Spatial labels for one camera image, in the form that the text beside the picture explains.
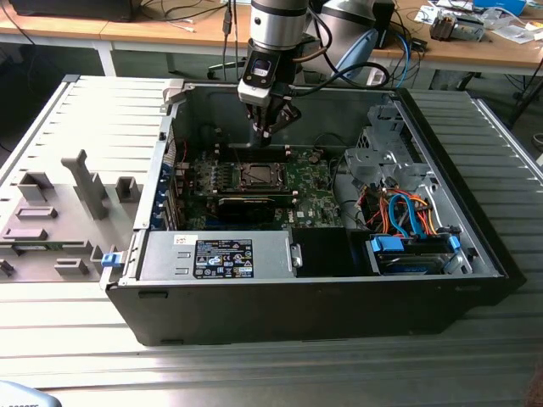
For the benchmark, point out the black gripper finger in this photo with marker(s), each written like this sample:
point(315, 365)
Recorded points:
point(258, 123)
point(286, 114)

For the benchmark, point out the silver CPU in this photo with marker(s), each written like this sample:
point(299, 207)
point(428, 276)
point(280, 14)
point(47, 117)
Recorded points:
point(261, 174)

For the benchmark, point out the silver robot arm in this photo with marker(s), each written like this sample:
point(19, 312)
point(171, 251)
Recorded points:
point(275, 25)

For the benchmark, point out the CPU socket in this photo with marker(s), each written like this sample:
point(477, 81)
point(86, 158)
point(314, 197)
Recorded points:
point(240, 185)

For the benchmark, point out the coin battery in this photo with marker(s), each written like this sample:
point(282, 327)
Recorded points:
point(313, 157)

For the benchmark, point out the black graphics card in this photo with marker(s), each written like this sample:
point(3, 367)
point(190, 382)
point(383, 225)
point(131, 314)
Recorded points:
point(244, 207)

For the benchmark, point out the white power adapter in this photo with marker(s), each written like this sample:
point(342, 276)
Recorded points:
point(376, 76)

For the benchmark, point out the green motherboard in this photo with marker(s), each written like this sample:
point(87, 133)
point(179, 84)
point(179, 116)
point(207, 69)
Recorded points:
point(314, 203)

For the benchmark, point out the metal drive cage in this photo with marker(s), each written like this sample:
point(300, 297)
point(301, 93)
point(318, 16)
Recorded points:
point(369, 161)

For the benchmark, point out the black upright box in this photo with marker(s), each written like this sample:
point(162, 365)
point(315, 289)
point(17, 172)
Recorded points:
point(385, 25)

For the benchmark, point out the wooden desk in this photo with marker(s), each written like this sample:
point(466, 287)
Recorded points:
point(466, 53)
point(127, 31)

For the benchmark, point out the grey power supply unit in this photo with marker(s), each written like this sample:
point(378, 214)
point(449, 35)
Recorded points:
point(165, 256)

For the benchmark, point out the copper heatsink cooler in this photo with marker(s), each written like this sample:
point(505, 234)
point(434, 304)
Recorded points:
point(443, 25)

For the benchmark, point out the hard disk in blue carrier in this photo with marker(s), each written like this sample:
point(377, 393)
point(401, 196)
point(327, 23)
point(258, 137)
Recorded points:
point(387, 246)

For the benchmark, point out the silver metal drive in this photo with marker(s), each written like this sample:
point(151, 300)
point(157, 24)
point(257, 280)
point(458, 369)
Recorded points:
point(468, 29)

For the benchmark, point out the black PC case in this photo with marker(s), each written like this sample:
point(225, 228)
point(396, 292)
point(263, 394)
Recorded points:
point(297, 309)

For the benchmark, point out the blue case latch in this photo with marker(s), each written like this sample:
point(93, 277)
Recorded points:
point(111, 260)

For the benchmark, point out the grey parts rack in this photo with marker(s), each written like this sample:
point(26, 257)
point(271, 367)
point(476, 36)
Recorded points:
point(55, 199)

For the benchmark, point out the black flat device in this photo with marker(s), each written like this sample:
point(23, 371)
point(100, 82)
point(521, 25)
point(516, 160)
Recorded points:
point(72, 10)

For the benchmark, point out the blue box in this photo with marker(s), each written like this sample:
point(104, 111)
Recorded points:
point(500, 5)

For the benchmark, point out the clear plastic bag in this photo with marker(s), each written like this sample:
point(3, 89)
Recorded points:
point(517, 33)

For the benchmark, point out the green RAM stick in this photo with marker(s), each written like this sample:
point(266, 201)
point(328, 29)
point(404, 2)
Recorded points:
point(29, 247)

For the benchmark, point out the grey rounded device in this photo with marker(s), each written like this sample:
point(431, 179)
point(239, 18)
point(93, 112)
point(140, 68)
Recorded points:
point(21, 394)

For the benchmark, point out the white camera black bracket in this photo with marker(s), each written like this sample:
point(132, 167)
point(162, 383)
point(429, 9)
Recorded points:
point(254, 91)

